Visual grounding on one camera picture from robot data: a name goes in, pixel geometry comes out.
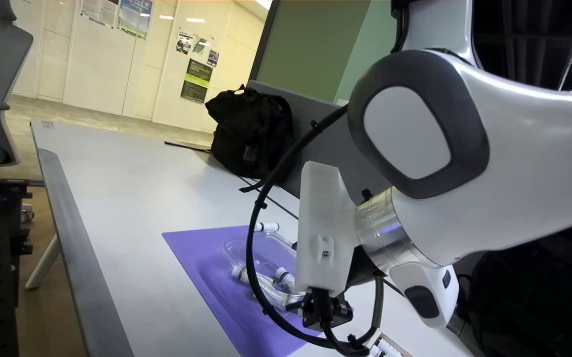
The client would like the green black wall poster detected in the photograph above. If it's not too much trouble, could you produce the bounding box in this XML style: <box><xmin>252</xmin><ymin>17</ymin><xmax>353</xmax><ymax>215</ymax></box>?
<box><xmin>178</xmin><ymin>58</ymin><xmax>214</xmax><ymax>106</ymax></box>

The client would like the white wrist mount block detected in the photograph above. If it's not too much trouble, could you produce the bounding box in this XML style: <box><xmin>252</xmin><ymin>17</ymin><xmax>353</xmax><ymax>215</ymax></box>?
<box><xmin>295</xmin><ymin>161</ymin><xmax>361</xmax><ymax>298</ymax></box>

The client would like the white wall poster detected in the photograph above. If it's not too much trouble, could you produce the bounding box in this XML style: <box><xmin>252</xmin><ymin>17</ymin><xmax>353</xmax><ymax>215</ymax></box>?
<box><xmin>77</xmin><ymin>0</ymin><xmax>121</xmax><ymax>30</ymax></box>

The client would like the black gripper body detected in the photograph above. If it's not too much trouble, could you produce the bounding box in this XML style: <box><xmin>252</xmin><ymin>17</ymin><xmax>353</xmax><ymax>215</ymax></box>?
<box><xmin>299</xmin><ymin>288</ymin><xmax>355</xmax><ymax>332</ymax></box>

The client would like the blue wall poster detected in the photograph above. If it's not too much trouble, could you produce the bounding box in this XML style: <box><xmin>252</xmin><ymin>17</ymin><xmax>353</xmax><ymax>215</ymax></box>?
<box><xmin>115</xmin><ymin>0</ymin><xmax>154</xmax><ymax>40</ymax></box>

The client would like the purple mat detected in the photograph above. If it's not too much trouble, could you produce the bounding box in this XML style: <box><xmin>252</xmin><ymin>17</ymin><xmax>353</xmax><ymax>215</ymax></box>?
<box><xmin>160</xmin><ymin>225</ymin><xmax>317</xmax><ymax>357</ymax></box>

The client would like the green pillar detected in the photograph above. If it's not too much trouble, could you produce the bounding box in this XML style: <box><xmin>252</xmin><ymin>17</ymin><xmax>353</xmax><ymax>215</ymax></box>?
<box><xmin>252</xmin><ymin>0</ymin><xmax>401</xmax><ymax>110</ymax></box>

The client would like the white table leg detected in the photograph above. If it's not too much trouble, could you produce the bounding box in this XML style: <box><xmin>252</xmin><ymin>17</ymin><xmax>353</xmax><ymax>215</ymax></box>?
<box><xmin>23</xmin><ymin>235</ymin><xmax>63</xmax><ymax>292</ymax></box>

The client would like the black duffel bag with strap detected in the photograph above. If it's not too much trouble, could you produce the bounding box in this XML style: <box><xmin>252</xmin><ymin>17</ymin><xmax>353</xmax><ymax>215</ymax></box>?
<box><xmin>204</xmin><ymin>86</ymin><xmax>297</xmax><ymax>195</ymax></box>

